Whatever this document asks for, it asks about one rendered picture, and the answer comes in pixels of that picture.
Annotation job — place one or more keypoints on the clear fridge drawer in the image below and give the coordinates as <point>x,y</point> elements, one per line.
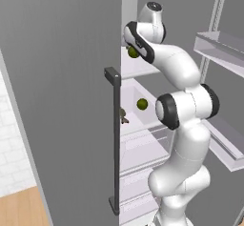
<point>144,148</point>

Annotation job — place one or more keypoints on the grey fridge door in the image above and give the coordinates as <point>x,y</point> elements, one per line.
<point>63,102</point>

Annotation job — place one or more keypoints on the green lime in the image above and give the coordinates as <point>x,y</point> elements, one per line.
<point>142,104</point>
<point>133,52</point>

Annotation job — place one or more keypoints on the olive brown fish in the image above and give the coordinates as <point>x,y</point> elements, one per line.
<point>123,116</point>

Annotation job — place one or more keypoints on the grey fridge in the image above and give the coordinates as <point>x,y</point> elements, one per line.
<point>178,77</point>

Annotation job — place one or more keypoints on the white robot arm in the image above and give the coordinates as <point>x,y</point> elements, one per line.
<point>187,134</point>

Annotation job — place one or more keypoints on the clear fridge door shelf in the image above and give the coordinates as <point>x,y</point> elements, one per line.
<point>219,50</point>
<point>225,142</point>

